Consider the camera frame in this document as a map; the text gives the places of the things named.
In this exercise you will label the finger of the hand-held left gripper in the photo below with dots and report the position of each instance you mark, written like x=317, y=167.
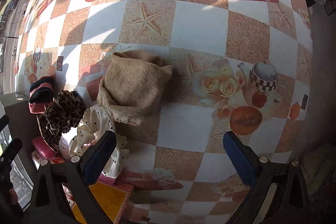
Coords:
x=4, y=121
x=10, y=150

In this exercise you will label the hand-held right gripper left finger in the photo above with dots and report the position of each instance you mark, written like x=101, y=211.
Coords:
x=99, y=158

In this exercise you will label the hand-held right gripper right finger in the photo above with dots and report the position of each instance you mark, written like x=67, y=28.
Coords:
x=240, y=158

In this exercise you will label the pink foam block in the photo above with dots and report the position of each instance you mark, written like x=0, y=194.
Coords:
x=43, y=149

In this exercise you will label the white polka dot scrunchie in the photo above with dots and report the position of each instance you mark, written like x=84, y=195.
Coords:
x=92, y=121

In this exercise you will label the red white striped scrunchie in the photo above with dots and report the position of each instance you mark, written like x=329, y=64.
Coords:
x=39, y=98

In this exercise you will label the leopard print scrunchie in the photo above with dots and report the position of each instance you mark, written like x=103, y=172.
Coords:
x=60, y=113

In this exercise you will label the floral printed carton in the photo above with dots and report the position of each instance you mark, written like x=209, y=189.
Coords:
x=107, y=200

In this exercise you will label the red printed box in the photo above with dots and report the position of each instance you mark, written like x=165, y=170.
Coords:
x=56, y=159

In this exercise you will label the tan knitted hat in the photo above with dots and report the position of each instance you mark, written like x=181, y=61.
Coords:
x=131, y=82

